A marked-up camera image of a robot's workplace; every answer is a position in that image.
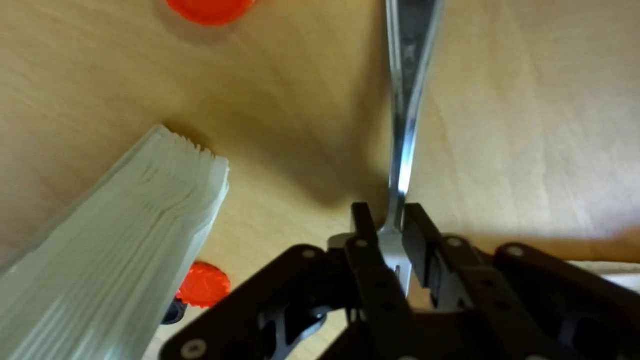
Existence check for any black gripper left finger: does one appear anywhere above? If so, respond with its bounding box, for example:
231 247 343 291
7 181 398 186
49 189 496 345
158 201 416 360

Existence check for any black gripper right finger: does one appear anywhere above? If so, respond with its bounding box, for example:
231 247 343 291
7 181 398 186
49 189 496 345
402 203 640 360

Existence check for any white grey cloth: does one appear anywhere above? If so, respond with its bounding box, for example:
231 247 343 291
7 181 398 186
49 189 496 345
567 259 640 296

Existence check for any white napkin stack block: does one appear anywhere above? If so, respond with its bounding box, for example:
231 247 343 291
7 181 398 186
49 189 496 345
0 123 232 360

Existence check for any orange red game token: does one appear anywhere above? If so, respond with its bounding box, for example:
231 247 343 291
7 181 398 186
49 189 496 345
165 0 261 31

